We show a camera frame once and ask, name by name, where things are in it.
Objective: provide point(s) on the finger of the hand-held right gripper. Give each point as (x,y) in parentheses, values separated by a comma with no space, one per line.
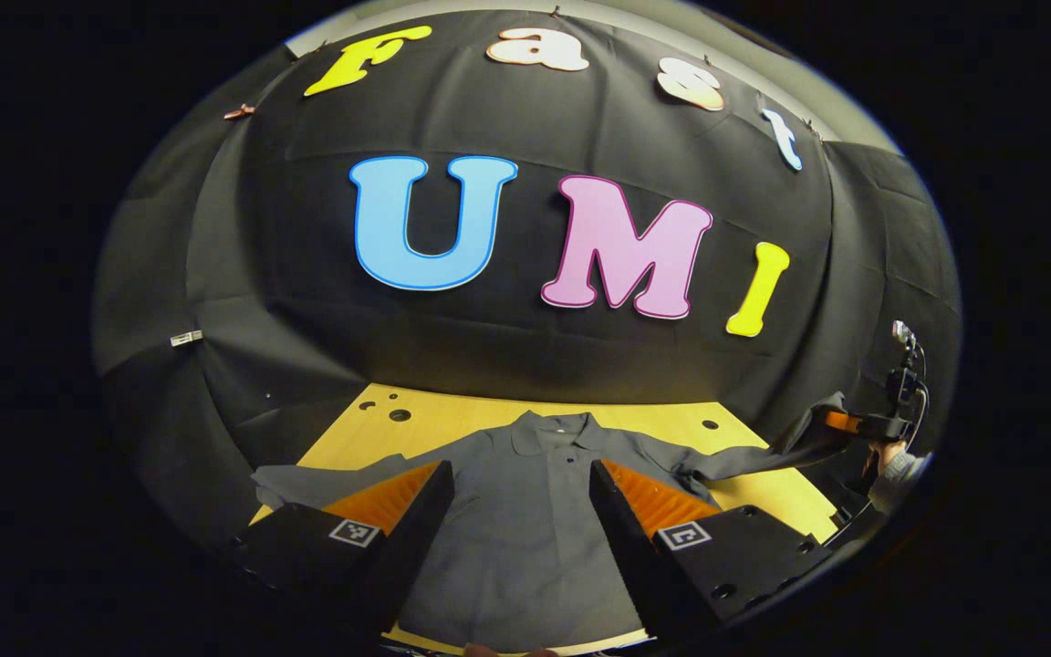
(845,422)

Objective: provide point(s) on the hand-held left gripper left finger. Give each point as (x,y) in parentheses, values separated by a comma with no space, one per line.
(416,538)

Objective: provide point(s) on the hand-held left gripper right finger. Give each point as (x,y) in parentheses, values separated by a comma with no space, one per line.
(621,547)

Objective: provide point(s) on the grey collared shirt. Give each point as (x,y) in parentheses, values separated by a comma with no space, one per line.
(525,511)

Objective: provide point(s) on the black backdrop cloth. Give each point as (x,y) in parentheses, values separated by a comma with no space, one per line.
(525,347)

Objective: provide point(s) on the small white cloth tag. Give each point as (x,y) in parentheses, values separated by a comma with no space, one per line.
(186,338)

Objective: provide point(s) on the red cloth clip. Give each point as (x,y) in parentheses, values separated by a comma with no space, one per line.
(238,111)

